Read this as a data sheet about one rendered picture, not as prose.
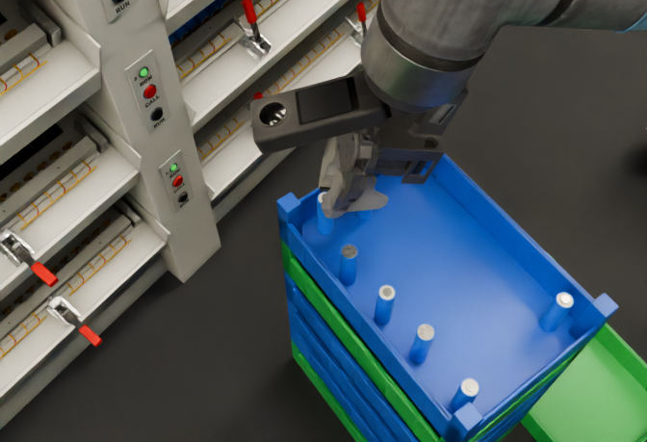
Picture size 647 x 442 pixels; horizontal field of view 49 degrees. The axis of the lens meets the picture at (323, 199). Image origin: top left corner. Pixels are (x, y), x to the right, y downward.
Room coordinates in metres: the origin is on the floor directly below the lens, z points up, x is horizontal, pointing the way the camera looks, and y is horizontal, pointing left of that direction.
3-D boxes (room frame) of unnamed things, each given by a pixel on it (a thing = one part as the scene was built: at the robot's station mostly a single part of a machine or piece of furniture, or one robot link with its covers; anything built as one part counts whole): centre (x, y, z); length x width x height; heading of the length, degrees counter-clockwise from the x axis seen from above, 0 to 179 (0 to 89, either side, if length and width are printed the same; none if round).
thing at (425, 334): (0.26, -0.10, 0.44); 0.02 x 0.02 x 0.06
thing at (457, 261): (0.34, -0.12, 0.44); 0.30 x 0.20 x 0.08; 37
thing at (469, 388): (0.20, -0.14, 0.44); 0.02 x 0.02 x 0.06
